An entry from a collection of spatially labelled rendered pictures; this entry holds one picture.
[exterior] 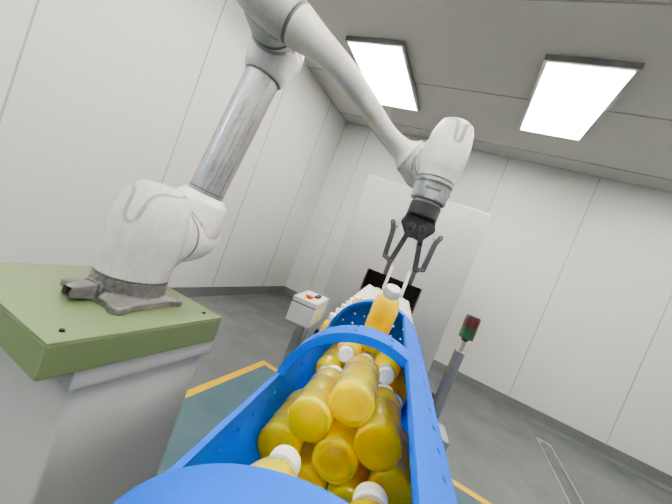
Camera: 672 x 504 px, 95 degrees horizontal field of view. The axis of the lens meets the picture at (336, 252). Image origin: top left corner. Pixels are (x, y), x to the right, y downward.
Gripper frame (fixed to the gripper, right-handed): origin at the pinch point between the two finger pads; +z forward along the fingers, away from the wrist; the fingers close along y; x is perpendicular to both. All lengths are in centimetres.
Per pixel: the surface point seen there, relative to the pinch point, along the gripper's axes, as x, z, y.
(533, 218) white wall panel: 409, -130, 152
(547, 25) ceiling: 173, -208, 37
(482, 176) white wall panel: 425, -171, 69
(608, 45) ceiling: 180, -208, 83
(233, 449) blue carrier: -39.5, 26.9, -12.5
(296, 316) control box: 35, 29, -30
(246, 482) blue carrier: -62, 9, -4
